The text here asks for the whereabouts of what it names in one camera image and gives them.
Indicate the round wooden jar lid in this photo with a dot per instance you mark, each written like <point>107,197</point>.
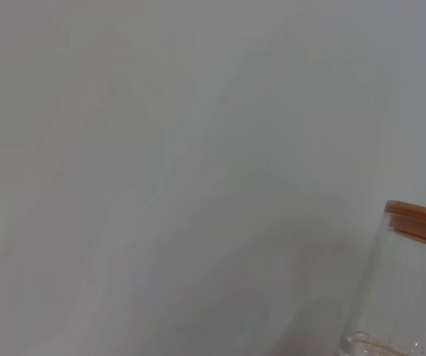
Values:
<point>420,220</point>

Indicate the glass water dispenser jar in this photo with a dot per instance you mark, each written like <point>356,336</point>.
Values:
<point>401,289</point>

